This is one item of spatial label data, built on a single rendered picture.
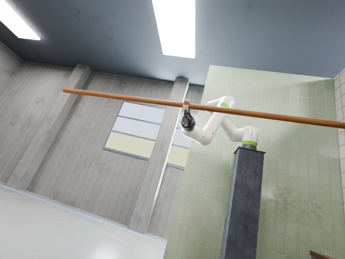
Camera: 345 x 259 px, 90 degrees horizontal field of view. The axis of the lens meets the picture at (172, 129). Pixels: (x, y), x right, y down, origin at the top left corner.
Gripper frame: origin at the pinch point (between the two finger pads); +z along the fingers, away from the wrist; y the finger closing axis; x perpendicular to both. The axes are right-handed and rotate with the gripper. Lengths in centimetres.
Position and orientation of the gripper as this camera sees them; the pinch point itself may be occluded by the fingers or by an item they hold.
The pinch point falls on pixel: (186, 106)
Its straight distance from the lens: 96.9
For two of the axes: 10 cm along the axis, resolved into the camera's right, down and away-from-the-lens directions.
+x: -9.7, -1.5, 1.9
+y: -2.1, 9.1, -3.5
